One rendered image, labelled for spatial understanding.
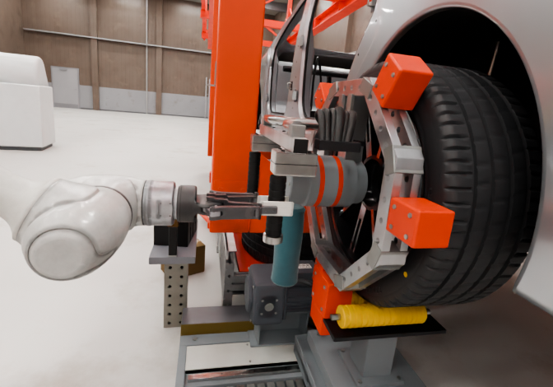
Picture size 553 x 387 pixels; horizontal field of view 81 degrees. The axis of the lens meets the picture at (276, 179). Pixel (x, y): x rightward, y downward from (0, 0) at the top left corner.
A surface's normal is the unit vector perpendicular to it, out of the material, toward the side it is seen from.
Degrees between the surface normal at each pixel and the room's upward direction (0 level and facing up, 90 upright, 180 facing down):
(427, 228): 90
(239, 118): 90
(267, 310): 90
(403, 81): 125
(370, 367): 90
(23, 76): 80
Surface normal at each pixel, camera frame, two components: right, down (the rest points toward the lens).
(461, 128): 0.22, -0.32
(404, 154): 0.21, -0.53
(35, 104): 0.33, 0.23
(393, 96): 0.12, 0.74
